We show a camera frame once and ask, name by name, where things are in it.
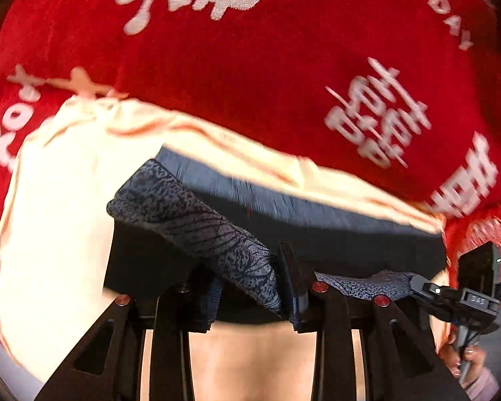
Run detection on black pants with grey trim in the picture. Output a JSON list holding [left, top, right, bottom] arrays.
[[104, 149, 446, 324]]

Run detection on person's right hand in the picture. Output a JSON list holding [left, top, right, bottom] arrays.
[[438, 329, 500, 401]]

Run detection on red embroidered round-pattern pillow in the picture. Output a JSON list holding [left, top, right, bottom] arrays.
[[444, 216, 501, 287]]

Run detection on cream cushion cover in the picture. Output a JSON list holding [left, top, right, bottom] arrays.
[[0, 97, 444, 382]]

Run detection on red blanket with white characters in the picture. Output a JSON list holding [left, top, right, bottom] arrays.
[[0, 0, 501, 217]]

